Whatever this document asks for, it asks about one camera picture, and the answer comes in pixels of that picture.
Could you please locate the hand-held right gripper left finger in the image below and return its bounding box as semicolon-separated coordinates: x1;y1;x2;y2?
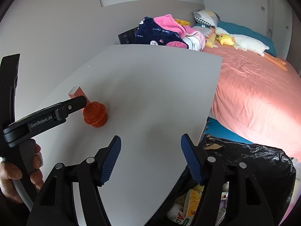
26;135;122;226

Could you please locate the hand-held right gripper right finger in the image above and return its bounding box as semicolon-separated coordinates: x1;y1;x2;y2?
181;134;275;226

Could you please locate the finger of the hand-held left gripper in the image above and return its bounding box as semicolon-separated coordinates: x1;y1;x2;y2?
55;96;87;121

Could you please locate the small pink box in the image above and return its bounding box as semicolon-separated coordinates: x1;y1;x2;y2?
68;86;90;104

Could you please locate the orange plastic bottle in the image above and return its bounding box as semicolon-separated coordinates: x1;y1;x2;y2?
84;101;109;128

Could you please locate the yellow snack packet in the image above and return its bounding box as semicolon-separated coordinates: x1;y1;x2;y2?
183;185;204;218

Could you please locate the bin with black bag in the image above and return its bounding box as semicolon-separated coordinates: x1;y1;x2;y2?
162;134;297;226

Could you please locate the person's left hand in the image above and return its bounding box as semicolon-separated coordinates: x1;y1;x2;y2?
0;144;44;204

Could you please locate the black panel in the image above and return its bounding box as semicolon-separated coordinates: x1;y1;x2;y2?
118;27;138;45

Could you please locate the bed with pink sheet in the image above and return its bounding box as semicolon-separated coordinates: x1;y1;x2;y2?
202;26;301;163

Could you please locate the navy fleece garment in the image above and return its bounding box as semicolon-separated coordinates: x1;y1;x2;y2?
134;16;189;49

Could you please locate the white and pink striped cloth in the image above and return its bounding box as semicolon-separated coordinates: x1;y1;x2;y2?
183;29;205;51

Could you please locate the yellow corn plush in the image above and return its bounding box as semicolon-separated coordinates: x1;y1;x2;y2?
205;32;218;49

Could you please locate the pink fleece garment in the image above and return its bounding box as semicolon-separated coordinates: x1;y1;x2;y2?
153;14;199;38

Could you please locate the yellow duck plush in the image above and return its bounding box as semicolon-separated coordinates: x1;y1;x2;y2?
216;34;236;47

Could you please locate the white printed pillow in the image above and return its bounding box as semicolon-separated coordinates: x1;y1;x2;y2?
193;26;212;38

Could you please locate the white goose plush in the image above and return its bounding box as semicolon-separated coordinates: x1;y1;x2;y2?
215;27;288;71

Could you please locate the teal pillow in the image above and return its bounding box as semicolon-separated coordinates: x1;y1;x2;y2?
217;21;277;57

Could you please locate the grey patterned pillow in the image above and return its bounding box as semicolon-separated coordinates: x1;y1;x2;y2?
193;10;221;27

